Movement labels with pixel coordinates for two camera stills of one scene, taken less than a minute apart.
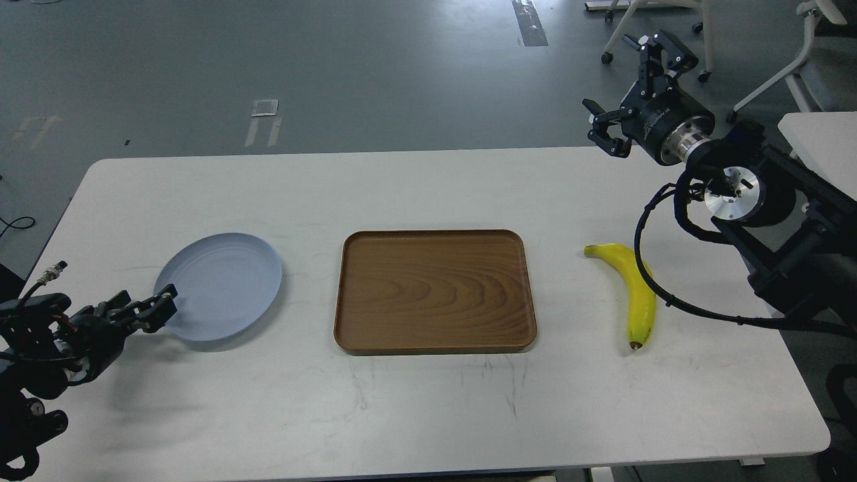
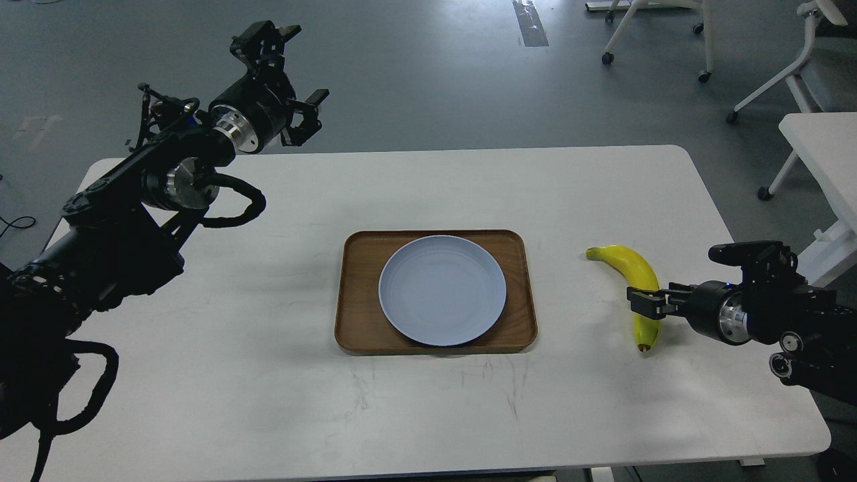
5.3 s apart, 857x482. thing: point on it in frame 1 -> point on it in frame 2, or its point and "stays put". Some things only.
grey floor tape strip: x=529 y=23 stays put
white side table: x=827 y=142 stays put
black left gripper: x=97 y=335 -> x=254 y=110
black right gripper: x=666 y=126 -> x=718 y=309
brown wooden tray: x=432 y=290 stays put
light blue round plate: x=224 y=283 -> x=442 y=290
